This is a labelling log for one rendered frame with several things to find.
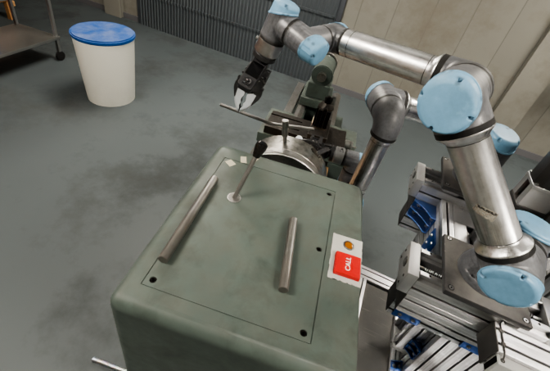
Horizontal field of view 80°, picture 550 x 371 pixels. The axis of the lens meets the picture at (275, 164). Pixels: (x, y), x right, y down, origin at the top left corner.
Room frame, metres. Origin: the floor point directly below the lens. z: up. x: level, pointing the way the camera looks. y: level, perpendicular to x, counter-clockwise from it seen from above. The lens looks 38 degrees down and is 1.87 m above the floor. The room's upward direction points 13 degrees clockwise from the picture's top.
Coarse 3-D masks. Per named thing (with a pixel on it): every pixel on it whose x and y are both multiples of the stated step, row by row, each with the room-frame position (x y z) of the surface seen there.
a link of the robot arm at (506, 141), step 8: (496, 128) 1.13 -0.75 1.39; (504, 128) 1.15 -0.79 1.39; (496, 136) 1.08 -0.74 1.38; (504, 136) 1.09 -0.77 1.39; (512, 136) 1.10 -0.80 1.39; (496, 144) 1.07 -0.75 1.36; (504, 144) 1.06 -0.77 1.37; (512, 144) 1.06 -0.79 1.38; (504, 152) 1.06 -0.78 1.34; (512, 152) 1.07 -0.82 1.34; (504, 160) 1.06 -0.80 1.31
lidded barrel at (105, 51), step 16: (80, 32) 2.77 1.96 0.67; (96, 32) 2.84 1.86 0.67; (112, 32) 2.93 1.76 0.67; (128, 32) 3.02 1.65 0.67; (80, 48) 2.66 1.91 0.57; (96, 48) 2.66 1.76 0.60; (112, 48) 2.72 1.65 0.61; (128, 48) 2.87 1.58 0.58; (80, 64) 2.70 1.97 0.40; (96, 64) 2.66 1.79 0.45; (112, 64) 2.72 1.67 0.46; (128, 64) 2.86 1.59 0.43; (96, 80) 2.67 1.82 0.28; (112, 80) 2.72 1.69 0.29; (128, 80) 2.86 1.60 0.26; (96, 96) 2.68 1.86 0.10; (112, 96) 2.72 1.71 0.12; (128, 96) 2.85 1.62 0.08
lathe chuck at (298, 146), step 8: (272, 136) 1.01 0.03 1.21; (280, 136) 1.00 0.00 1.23; (288, 136) 1.00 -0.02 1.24; (272, 144) 0.95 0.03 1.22; (280, 144) 0.94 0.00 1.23; (288, 144) 0.95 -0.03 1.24; (296, 144) 0.96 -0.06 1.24; (304, 144) 0.98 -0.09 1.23; (296, 152) 0.91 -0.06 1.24; (304, 152) 0.93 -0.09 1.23; (312, 152) 0.96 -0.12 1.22; (312, 160) 0.92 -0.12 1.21; (320, 160) 0.96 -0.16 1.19; (320, 168) 0.93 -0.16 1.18
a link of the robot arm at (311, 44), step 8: (296, 24) 0.90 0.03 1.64; (304, 24) 0.91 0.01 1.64; (288, 32) 0.88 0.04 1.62; (296, 32) 0.88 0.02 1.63; (304, 32) 0.87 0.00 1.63; (312, 32) 0.88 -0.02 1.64; (320, 32) 0.91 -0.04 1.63; (328, 32) 0.94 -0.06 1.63; (288, 40) 0.88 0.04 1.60; (296, 40) 0.87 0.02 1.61; (304, 40) 0.86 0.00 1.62; (312, 40) 0.86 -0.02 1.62; (320, 40) 0.86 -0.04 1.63; (328, 40) 0.92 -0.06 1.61; (296, 48) 0.86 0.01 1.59; (304, 48) 0.85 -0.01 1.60; (312, 48) 0.84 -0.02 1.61; (320, 48) 0.85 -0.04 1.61; (328, 48) 0.88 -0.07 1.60; (304, 56) 0.85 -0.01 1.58; (312, 56) 0.84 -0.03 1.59; (320, 56) 0.86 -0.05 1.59; (312, 64) 0.85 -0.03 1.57
